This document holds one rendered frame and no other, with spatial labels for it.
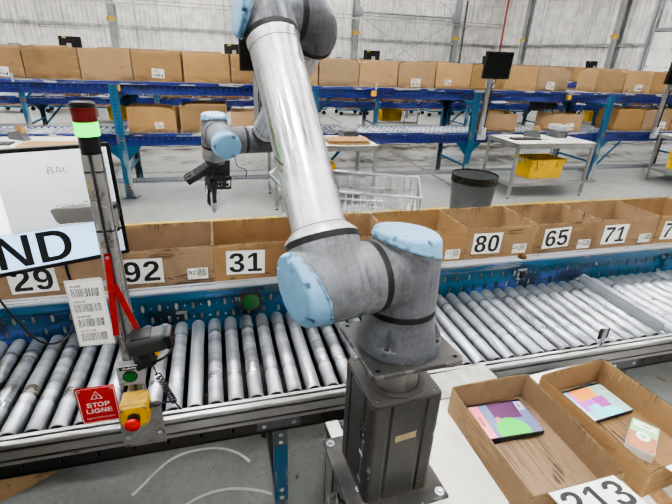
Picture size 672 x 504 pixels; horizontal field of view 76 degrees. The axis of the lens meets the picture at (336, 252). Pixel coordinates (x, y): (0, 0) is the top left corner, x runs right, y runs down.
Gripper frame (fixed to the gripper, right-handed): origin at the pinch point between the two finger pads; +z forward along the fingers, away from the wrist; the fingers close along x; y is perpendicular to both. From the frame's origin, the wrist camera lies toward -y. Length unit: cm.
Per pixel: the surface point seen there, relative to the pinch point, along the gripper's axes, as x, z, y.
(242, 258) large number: -8.6, 21.6, 10.1
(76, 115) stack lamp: -42, -52, -41
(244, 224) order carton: 18.6, 23.1, 21.5
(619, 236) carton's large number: -66, 15, 200
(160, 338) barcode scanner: -61, 1, -33
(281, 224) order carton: 13.3, 23.2, 38.3
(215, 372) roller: -48, 38, -15
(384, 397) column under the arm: -106, -7, 6
